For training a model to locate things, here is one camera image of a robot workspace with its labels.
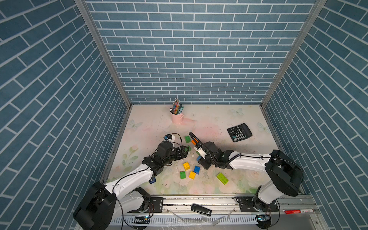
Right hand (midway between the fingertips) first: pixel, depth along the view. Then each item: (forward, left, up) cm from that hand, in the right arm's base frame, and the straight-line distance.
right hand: (201, 159), depth 88 cm
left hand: (+1, +8, +9) cm, 12 cm away
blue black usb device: (-14, +27, -1) cm, 31 cm away
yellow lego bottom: (-9, +5, -1) cm, 11 cm away
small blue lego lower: (-7, +2, +1) cm, 7 cm away
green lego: (-1, +2, +11) cm, 11 cm away
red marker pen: (-23, -49, -2) cm, 54 cm away
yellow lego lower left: (-5, +9, +1) cm, 10 cm away
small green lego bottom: (-10, +10, -1) cm, 14 cm away
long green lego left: (+1, +7, +11) cm, 13 cm away
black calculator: (+23, -27, 0) cm, 36 cm away
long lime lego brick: (-10, -13, -1) cm, 16 cm away
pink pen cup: (+28, +19, +5) cm, 34 cm away
